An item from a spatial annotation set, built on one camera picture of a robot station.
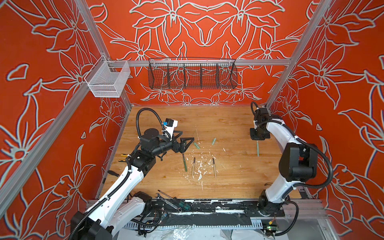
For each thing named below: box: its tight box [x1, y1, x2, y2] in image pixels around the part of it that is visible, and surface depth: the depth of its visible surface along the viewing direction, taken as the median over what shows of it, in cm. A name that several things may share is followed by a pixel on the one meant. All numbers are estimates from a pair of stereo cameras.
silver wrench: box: [156, 193, 183, 213], surface depth 76 cm
